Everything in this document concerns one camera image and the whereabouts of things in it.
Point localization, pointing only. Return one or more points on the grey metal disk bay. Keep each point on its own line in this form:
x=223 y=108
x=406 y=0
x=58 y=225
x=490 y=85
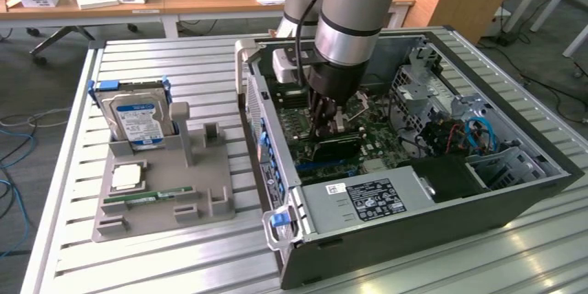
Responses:
x=519 y=159

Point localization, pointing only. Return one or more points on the black open PC case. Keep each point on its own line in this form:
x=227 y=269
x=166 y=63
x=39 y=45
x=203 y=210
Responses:
x=414 y=239

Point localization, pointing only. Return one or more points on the blue expansion slot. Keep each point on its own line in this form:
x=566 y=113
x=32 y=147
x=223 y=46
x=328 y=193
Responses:
x=322 y=165

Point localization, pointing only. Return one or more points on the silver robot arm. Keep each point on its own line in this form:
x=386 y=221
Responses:
x=350 y=8

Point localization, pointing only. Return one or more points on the green motherboard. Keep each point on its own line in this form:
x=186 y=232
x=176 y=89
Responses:
x=382 y=139

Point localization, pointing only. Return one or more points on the black chair base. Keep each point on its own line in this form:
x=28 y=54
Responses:
x=55 y=37

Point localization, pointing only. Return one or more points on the blue case release latch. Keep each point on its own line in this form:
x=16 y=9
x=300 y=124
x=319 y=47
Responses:
x=278 y=220

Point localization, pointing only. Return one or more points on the grey power supply unit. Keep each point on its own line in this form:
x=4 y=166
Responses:
x=322 y=204

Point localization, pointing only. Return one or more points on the white floor device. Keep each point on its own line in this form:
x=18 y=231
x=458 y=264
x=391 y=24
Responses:
x=500 y=18

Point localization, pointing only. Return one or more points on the white table leg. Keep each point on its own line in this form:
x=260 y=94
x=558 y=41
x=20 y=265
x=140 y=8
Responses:
x=576 y=41

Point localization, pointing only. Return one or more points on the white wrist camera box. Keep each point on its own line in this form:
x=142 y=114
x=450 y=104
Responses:
x=284 y=70

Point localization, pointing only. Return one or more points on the grey parts rack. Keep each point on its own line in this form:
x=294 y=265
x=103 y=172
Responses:
x=175 y=177

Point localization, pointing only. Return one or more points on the black power strip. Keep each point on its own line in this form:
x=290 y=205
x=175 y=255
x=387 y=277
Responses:
x=506 y=39

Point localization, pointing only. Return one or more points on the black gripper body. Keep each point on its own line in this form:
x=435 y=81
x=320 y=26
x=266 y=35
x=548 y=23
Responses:
x=338 y=82

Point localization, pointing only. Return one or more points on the green RAM stick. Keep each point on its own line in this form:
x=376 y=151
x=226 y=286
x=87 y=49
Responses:
x=151 y=195

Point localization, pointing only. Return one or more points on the black Nvidia graphics card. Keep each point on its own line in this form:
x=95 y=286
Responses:
x=340 y=149

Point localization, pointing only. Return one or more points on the silver chipset heatsink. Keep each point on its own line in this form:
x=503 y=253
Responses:
x=376 y=167

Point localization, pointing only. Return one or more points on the metal socket cover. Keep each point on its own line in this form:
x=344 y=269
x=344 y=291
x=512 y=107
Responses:
x=363 y=99

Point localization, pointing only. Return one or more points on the hard disk with blue carrier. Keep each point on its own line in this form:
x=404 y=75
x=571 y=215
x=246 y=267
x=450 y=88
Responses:
x=138 y=125

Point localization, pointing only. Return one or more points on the perforated metal disk bay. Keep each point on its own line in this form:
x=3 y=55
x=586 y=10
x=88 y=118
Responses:
x=414 y=108

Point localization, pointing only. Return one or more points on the silver CPU chip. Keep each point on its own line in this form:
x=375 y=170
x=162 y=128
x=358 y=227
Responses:
x=126 y=177

